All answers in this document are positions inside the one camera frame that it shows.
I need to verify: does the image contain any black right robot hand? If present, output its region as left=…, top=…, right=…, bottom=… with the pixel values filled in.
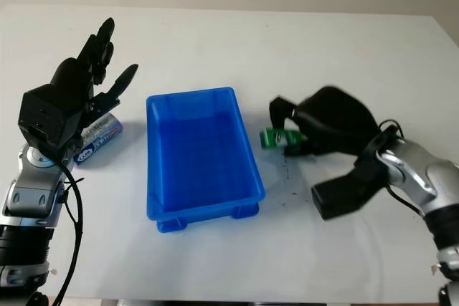
left=268, top=85, right=387, bottom=159

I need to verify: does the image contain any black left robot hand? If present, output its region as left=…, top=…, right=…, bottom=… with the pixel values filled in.
left=49, top=17, right=140, bottom=107

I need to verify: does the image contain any green toothpaste box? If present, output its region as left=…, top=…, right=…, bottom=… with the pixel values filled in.
left=260, top=127, right=309, bottom=150

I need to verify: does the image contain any blue silver toothpaste box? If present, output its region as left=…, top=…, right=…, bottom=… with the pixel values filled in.
left=72, top=112, right=124, bottom=168

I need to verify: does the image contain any blue plastic tray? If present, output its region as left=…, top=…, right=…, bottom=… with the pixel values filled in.
left=146, top=86, right=267, bottom=234

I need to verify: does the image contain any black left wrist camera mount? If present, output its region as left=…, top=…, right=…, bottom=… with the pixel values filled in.
left=18, top=83, right=121, bottom=164

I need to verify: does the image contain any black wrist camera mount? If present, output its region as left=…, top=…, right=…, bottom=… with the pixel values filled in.
left=18, top=83, right=121, bottom=164
left=311, top=140, right=390, bottom=221

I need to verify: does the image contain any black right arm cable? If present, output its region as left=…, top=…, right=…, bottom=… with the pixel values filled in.
left=378, top=118, right=430, bottom=216

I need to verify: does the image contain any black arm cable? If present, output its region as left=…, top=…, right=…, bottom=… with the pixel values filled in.
left=52, top=161, right=85, bottom=306
left=378, top=118, right=430, bottom=216

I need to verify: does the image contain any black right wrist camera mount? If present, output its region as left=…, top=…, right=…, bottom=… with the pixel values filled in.
left=311, top=140, right=390, bottom=221

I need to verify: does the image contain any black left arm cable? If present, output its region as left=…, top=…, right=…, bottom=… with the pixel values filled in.
left=52, top=161, right=85, bottom=306

